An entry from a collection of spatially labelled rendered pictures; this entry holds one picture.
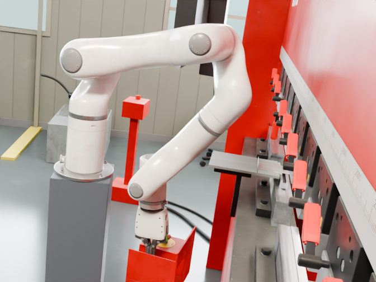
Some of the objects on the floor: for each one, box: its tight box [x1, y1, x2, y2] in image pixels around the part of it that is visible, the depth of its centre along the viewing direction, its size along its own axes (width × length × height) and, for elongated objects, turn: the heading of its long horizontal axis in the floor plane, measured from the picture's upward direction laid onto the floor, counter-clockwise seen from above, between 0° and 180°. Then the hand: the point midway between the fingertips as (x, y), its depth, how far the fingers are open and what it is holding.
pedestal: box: [111, 95, 150, 205], centre depth 364 cm, size 20×25×83 cm
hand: (150, 250), depth 150 cm, fingers closed
